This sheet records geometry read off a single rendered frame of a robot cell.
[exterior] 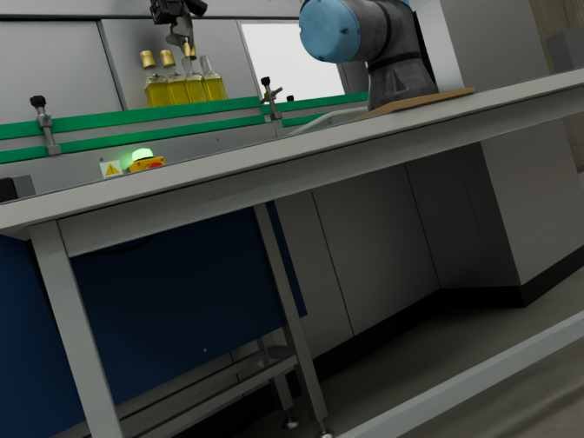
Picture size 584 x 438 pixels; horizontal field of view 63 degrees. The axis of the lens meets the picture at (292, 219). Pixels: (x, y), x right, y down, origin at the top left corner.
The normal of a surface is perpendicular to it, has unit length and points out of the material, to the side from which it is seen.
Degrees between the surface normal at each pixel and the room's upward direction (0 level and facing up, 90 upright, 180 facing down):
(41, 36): 90
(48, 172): 90
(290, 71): 90
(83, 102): 90
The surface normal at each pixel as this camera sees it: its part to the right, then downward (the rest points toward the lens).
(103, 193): 0.36, -0.09
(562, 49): -0.89, 0.27
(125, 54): 0.57, -0.15
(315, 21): -0.68, 0.34
